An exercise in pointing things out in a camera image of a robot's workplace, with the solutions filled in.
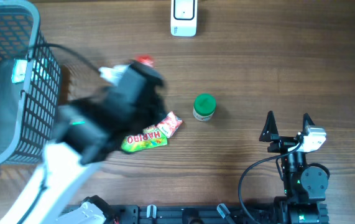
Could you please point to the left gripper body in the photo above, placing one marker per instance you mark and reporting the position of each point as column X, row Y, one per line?
column 151, row 113

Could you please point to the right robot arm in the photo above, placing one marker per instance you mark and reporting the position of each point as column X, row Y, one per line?
column 304, row 184

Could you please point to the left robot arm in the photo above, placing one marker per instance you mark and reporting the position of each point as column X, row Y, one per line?
column 87, row 130

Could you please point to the grey plastic mesh basket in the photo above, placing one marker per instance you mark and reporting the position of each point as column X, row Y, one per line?
column 27, row 109

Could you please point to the white barcode scanner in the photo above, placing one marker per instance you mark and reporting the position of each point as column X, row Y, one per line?
column 183, row 18

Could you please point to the Haribo gummy candy bag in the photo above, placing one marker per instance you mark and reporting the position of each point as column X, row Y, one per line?
column 151, row 137

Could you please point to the red white small carton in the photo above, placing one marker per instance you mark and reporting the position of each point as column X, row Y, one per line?
column 169, row 124

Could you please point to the small red item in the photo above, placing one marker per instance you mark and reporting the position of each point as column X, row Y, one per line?
column 145, row 59

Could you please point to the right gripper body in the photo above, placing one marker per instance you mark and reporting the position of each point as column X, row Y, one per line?
column 282, row 145

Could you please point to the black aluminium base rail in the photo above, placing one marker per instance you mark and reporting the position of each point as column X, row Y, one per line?
column 261, row 213

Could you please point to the green lid jar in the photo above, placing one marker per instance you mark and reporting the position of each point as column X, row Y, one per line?
column 204, row 107

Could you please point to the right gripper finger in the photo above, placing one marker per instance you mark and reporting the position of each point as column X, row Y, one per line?
column 307, row 122
column 270, row 132

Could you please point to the white teal snack packet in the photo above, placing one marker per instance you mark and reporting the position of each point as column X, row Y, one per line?
column 19, row 70

